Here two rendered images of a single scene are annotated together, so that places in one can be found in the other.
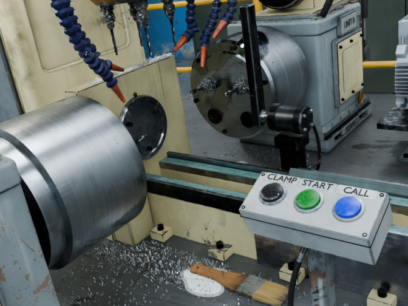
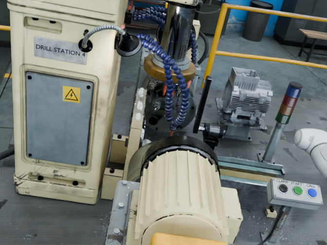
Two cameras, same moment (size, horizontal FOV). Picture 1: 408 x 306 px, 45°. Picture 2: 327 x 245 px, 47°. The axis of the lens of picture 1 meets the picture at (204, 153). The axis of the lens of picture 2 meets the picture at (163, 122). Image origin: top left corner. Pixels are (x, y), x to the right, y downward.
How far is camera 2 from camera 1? 1.05 m
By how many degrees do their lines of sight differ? 42
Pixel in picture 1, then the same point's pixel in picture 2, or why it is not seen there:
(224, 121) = (158, 124)
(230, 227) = not seen: hidden behind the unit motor
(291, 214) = (295, 197)
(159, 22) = not seen: outside the picture
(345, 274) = (256, 205)
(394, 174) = (225, 145)
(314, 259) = (286, 209)
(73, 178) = not seen: hidden behind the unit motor
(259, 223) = (279, 200)
